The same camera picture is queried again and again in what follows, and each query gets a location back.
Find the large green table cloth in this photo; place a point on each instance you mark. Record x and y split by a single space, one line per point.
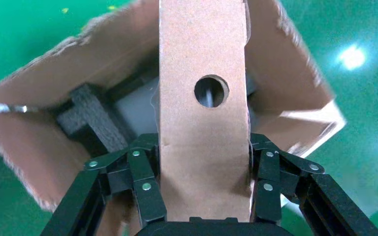
19 32

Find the black foam insert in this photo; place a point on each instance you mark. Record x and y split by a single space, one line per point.
91 114

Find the small brown cardboard box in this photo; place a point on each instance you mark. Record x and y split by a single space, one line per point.
202 156

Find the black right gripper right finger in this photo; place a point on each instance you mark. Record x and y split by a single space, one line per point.
306 195

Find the grey wrapped item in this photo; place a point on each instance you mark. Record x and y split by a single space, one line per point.
136 107

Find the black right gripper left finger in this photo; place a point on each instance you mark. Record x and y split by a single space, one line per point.
110 189

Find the large open brown carton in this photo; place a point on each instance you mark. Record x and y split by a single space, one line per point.
110 49

